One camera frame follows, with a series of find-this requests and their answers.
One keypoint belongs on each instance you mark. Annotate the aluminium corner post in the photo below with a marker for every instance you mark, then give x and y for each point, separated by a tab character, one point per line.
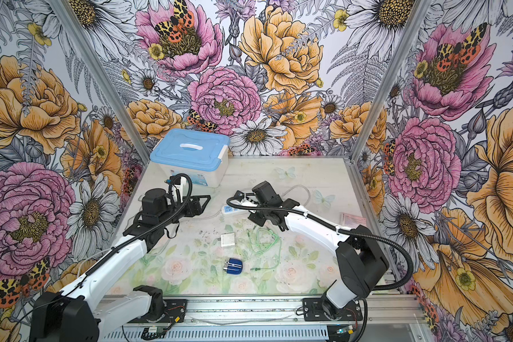
410	34
91	59

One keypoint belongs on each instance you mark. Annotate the blue lid storage box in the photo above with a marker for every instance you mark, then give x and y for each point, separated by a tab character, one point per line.
200	155

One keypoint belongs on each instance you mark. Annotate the white charger adapter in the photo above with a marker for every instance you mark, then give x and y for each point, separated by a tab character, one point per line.
227	240

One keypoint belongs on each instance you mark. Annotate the aluminium left corner post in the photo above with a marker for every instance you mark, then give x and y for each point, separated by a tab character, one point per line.
91	59

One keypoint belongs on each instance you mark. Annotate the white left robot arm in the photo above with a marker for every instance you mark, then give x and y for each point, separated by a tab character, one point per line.
73	314

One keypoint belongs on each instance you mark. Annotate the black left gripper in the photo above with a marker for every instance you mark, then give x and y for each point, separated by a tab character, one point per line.
198	209

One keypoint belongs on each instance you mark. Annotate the aluminium front rail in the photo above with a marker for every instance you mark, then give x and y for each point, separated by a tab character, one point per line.
238	310

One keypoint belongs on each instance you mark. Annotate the pink packet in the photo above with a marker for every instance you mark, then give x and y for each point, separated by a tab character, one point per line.
352	221

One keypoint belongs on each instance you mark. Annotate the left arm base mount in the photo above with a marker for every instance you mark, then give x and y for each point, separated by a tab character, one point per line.
173	311

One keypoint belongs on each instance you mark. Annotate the blue electric shaver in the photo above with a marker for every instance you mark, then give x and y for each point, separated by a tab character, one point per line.
233	266

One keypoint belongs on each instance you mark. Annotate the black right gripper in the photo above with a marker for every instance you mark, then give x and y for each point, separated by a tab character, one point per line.
259	221

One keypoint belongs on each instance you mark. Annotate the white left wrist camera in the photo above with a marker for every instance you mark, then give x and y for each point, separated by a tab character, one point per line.
178	188

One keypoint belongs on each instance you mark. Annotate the aluminium right corner post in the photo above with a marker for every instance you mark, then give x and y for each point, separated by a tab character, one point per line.
410	34

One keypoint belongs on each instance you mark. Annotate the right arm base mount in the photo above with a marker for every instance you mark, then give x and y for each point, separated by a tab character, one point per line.
316	309

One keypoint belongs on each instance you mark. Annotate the white power strip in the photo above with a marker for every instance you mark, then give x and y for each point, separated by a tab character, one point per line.
229	210

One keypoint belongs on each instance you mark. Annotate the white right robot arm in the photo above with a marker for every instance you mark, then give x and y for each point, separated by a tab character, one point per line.
361	261

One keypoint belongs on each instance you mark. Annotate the floral table mat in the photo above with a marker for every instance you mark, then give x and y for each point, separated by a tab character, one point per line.
192	263

